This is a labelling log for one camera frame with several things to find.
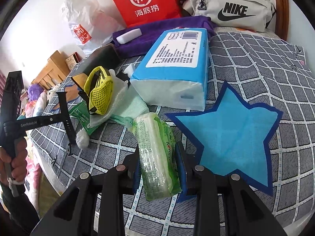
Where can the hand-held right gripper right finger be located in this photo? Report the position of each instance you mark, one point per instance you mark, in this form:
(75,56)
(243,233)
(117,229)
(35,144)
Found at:
(182,169)

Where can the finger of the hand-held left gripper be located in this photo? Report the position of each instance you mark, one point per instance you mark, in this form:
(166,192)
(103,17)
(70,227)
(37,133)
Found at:
(54,119)

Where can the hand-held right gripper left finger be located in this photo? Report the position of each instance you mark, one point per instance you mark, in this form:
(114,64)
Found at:
(134,183)

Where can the green tissue packet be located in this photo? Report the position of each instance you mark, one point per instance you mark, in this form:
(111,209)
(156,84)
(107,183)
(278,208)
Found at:
(81,114)

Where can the green wet wipes packet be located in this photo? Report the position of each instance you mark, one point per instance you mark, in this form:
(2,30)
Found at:
(155,157)

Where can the white sock ball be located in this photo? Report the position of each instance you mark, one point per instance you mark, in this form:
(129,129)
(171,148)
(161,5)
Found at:
(82,139)

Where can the yellow mesh pouch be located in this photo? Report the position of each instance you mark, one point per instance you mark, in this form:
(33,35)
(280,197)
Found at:
(98,95)

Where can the pale green glove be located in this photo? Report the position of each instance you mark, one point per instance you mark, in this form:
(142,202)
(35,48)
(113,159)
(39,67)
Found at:
(130,105)

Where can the purple fabric storage box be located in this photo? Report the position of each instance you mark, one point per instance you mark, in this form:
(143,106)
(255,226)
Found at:
(152,29)

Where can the person's left forearm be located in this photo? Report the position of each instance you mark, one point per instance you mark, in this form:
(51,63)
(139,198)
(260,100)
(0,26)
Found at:
(14,211)

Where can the person's left hand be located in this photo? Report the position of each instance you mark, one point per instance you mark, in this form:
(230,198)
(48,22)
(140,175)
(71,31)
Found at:
(18,167)

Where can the pink striped cloth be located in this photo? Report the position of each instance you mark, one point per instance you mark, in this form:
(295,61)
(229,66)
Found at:
(3,83)

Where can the purple plush toy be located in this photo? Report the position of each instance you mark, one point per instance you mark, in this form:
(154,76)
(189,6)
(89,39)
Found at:
(34,92)

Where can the white plush toy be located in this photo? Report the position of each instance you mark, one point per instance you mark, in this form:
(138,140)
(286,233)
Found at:
(53,91)

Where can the wooden cabinet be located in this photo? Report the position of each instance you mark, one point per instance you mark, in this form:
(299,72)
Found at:
(53,66)

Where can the blue star felt mat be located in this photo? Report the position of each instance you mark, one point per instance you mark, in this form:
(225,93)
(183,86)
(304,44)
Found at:
(226,132)

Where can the brown patterned box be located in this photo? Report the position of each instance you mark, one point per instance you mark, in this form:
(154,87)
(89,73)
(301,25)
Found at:
(72,60)

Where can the crumpled green plastic wrapper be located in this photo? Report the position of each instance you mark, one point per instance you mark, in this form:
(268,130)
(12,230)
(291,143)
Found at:
(123,121)

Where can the dark rectangular box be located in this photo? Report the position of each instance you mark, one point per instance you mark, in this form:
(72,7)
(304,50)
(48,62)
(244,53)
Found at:
(98,56)

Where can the white plastic bag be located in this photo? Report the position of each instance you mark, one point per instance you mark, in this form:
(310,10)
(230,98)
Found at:
(83,12)

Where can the white sponge block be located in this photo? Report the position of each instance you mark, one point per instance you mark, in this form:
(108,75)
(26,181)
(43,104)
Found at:
(129,36)

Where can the blue tissue pack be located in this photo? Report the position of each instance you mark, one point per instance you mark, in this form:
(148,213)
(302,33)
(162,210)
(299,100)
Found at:
(172,54)

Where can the red paper bag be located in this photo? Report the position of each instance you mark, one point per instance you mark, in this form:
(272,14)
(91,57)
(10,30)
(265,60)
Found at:
(145,17)

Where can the beige waist bag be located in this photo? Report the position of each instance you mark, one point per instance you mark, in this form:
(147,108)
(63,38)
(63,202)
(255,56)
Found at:
(221,0)

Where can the wooden headboard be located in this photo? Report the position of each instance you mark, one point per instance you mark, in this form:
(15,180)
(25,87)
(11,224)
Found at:
(281,9)

